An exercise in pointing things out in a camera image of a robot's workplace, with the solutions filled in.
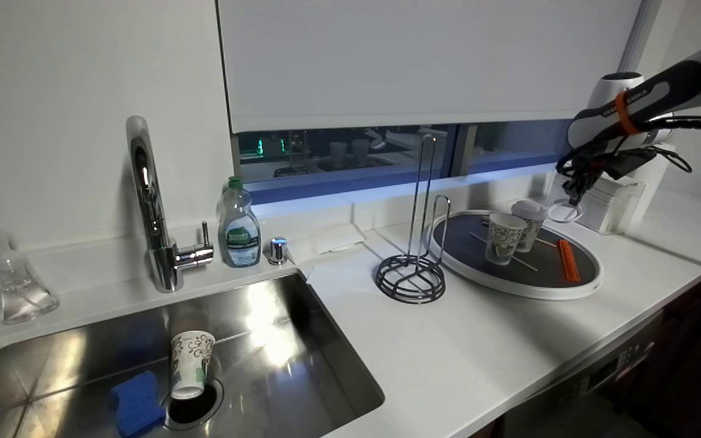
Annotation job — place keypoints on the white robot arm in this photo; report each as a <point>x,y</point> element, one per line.
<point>598,135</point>

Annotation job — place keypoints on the stainless steel sink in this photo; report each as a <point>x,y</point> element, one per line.
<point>280,369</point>

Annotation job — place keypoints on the green dish soap bottle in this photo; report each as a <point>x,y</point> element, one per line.
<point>240,230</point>

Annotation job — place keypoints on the paper cup in sink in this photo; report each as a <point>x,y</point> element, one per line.
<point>190,364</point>

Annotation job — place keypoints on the chrome kitchen faucet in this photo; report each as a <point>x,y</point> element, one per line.
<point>164,258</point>

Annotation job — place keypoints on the round black white-rimmed tray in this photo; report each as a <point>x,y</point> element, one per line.
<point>536,273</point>

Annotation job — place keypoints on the blue sponge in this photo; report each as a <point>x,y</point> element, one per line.
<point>136,405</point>

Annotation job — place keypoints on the lidded patterned paper cup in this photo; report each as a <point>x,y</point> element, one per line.
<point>534,214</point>

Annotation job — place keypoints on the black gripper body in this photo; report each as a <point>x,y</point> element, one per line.
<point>582,168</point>

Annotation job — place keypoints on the white plastic cup lid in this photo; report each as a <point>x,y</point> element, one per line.
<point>562,213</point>

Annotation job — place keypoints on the white roller blind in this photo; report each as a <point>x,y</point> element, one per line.
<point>324,65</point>

